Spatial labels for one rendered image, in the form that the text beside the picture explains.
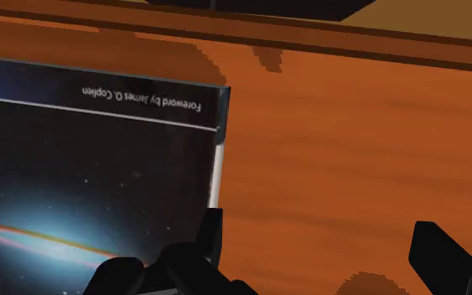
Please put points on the black book with galaxy cover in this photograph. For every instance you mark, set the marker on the black book with galaxy cover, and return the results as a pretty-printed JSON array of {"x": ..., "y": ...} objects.
[{"x": 92, "y": 179}]

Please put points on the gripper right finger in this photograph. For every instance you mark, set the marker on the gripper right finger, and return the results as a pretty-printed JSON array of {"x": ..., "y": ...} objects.
[{"x": 444, "y": 257}]

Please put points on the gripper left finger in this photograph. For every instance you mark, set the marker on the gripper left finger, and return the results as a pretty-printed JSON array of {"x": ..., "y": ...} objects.
[{"x": 190, "y": 265}]

